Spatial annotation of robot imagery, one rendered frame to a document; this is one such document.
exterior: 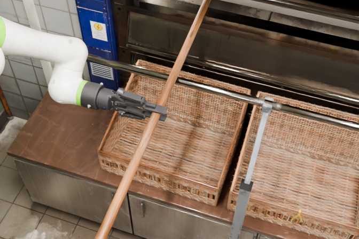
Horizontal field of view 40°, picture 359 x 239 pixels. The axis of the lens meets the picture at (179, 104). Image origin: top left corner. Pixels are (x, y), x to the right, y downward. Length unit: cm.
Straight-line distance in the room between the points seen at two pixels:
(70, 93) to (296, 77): 96
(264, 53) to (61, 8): 95
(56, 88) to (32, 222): 129
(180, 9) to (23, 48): 75
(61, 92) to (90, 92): 10
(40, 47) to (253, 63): 94
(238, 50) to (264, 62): 12
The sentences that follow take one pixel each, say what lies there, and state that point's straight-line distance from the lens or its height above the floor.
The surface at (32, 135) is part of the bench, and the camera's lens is 246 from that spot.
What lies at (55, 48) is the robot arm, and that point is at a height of 137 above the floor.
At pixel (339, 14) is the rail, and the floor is 144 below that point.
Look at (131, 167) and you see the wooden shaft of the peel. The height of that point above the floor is 120.
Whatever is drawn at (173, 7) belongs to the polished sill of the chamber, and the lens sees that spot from 208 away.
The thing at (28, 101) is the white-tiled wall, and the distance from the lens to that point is 310.
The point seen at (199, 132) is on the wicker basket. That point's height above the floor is 59.
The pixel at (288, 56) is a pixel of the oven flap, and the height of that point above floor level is 105.
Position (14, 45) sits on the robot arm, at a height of 146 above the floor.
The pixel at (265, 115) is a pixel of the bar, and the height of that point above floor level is 113.
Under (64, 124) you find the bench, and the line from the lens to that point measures 247.
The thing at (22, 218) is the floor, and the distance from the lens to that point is 291.
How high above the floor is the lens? 250
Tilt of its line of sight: 50 degrees down
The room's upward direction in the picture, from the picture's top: 1 degrees clockwise
